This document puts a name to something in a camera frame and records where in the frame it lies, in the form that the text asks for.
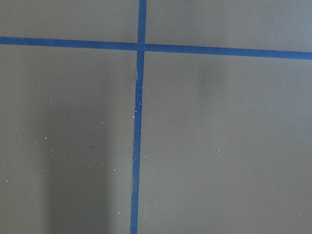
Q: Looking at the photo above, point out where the blue tape line lengthwise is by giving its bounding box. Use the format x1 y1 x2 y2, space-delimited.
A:
130 0 147 234

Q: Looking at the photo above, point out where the blue tape line crosswise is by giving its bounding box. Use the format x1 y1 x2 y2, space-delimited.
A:
0 36 312 60

